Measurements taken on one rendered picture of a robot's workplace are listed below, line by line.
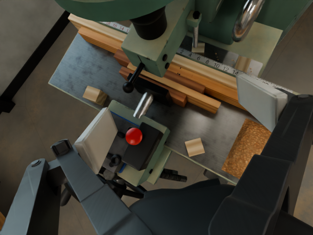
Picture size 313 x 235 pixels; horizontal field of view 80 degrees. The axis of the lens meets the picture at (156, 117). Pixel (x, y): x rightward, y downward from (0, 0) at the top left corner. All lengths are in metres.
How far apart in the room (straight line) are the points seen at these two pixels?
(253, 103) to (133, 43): 0.22
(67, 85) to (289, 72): 1.39
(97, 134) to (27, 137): 1.73
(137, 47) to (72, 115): 1.37
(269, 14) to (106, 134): 0.38
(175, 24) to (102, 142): 0.23
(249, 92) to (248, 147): 0.27
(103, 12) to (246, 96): 0.14
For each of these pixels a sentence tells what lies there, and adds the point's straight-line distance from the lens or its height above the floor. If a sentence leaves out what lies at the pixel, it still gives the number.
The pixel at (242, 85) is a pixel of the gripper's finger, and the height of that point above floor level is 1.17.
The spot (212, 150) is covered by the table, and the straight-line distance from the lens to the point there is 0.44.
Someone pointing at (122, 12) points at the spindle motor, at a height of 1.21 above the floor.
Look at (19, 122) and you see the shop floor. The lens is 1.96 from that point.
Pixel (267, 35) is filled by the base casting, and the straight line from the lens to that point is 0.67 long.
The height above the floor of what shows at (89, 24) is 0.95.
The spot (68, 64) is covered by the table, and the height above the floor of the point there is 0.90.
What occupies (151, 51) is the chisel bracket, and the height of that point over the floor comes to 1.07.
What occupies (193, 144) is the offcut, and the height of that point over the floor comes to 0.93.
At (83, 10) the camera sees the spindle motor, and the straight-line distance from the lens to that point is 0.19.
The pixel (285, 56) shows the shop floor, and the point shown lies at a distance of 1.63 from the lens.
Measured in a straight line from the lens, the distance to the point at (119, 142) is 0.36.
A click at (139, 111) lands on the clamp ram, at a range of 0.40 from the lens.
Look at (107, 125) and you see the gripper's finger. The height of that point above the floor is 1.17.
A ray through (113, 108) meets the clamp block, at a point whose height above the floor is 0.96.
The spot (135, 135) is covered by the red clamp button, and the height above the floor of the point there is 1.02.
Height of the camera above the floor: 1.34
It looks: 75 degrees down
